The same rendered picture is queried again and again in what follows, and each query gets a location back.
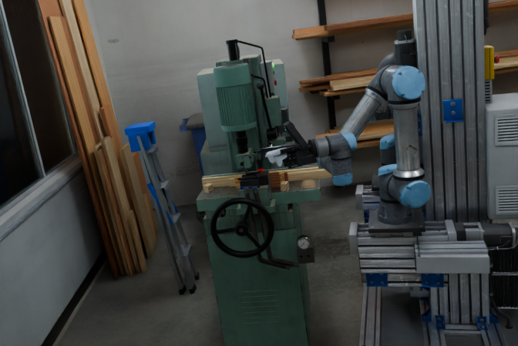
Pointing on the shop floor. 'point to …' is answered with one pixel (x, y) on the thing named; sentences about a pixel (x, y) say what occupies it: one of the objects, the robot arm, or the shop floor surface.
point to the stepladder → (142, 135)
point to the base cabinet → (261, 291)
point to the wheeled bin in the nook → (194, 123)
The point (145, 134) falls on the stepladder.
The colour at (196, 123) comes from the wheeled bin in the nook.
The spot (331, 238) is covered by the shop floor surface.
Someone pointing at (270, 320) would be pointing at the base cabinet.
